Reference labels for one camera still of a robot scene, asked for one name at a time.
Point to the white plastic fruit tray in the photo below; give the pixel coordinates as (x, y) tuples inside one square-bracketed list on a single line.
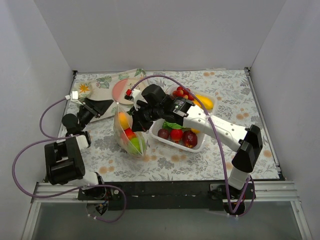
[(201, 137)]

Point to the red yellow apple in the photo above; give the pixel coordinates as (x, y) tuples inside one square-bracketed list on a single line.
[(129, 134)]

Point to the pink and cream plate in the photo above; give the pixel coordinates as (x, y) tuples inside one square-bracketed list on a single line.
[(119, 90)]

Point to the dark red plum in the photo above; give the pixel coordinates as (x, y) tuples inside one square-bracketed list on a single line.
[(163, 133)]

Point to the green apple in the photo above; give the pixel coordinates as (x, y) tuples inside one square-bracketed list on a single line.
[(136, 147)]

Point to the green lettuce leaf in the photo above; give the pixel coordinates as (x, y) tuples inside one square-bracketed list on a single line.
[(168, 125)]

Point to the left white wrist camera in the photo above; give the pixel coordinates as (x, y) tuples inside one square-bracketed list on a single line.
[(74, 95)]

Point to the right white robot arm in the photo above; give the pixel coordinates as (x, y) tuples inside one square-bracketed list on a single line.
[(246, 142)]

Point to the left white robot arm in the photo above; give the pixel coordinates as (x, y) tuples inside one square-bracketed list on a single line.
[(63, 158)]

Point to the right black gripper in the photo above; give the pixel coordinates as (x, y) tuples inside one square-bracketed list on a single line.
[(140, 115)]

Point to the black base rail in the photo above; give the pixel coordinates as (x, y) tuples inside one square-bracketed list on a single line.
[(160, 195)]

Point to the yellow bell pepper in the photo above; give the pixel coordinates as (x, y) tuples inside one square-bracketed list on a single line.
[(207, 102)]

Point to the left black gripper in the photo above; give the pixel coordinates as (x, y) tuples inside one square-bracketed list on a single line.
[(90, 108)]

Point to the clear dotted zip bag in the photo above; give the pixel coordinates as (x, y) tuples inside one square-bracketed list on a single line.
[(119, 134)]

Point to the pink peach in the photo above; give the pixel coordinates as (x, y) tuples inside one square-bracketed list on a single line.
[(125, 120)]

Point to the small floral bowl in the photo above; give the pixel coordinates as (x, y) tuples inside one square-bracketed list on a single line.
[(84, 89)]

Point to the red lychee bunch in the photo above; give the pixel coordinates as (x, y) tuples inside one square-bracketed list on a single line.
[(182, 92)]

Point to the orange mango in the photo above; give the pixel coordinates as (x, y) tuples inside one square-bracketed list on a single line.
[(195, 130)]

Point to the dark red apple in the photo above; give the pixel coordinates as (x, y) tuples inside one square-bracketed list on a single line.
[(189, 139)]

